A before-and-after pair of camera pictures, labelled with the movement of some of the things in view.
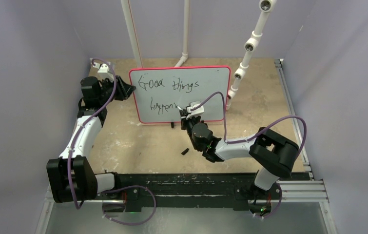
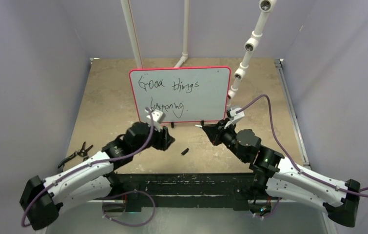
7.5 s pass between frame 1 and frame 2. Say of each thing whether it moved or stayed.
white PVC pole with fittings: stayed
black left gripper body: moved
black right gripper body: moved
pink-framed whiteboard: stayed
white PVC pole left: stayed
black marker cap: stayed
